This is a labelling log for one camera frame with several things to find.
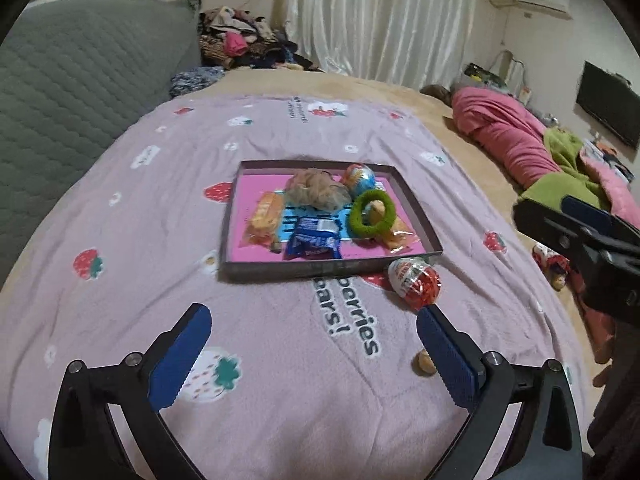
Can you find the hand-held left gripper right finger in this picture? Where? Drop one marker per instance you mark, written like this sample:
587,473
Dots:
447,360

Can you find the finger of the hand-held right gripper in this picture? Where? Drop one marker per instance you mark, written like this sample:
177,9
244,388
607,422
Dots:
587,212
542,227

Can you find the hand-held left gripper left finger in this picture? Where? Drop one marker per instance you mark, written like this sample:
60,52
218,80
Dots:
177,365

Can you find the red white chocolate egg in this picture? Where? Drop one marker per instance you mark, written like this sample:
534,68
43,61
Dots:
417,282

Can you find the shallow cardboard box pink bottom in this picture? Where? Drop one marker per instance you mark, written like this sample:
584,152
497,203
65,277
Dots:
260,265

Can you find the long clear cracker packet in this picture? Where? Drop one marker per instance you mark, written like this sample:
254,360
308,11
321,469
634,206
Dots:
402,235

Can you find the green fuzzy scrunchie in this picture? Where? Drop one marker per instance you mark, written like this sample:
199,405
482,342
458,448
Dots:
357,220

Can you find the orange label cracker packet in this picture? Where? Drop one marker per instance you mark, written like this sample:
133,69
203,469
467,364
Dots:
265,215

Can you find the blue cookie packet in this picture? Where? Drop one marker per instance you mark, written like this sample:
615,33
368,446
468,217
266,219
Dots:
312,240

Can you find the person's right hand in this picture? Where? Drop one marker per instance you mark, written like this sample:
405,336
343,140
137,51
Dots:
601,377

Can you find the small tan round piece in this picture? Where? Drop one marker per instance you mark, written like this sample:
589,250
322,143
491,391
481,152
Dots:
425,362

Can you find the small red white plush toy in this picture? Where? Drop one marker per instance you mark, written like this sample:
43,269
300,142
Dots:
550,262

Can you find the green blanket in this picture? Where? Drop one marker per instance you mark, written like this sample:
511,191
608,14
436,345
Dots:
560,180

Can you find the pink duvet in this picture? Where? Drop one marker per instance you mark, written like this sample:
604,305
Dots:
500,125

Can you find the pink strawberry print blanket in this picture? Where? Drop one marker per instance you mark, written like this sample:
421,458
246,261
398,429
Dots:
175,210

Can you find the dark bag with yellow print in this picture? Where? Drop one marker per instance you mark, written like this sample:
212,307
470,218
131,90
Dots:
480,75

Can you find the brown plush item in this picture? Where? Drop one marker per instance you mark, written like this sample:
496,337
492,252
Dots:
435,92

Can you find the blue toy egg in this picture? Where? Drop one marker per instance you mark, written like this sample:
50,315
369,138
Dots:
357,177

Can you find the white curtain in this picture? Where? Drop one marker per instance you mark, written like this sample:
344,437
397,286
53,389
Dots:
380,15

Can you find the blue floral cloth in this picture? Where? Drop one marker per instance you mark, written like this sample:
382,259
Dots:
195,80

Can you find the grey quilted headboard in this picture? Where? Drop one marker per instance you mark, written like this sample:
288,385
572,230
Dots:
75,85

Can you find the pile of clothes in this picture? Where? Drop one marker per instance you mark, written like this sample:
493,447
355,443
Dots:
240,40

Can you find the black wall television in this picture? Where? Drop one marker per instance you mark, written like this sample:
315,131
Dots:
607,105

